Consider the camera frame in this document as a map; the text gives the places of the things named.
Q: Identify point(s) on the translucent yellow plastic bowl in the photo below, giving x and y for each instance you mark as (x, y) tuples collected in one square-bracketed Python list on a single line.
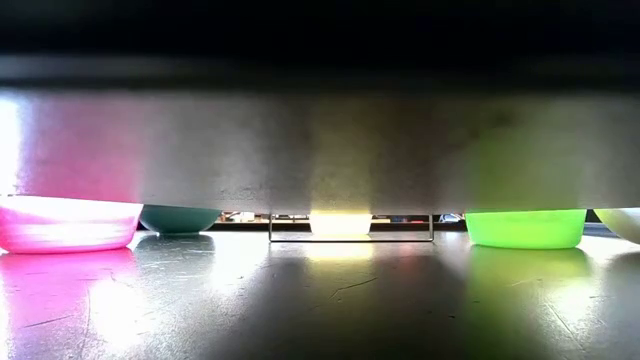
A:
[(340, 225)]

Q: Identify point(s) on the teal bowl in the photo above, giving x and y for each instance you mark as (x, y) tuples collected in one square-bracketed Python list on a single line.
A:
[(180, 220)]

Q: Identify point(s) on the translucent green plastic bowl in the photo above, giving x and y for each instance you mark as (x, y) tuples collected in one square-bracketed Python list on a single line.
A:
[(525, 230)]

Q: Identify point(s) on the translucent pink plastic bowl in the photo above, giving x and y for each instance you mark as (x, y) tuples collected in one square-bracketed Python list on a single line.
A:
[(65, 230)]

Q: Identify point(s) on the white bowl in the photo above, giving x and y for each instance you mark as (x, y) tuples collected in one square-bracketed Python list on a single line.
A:
[(625, 222)]

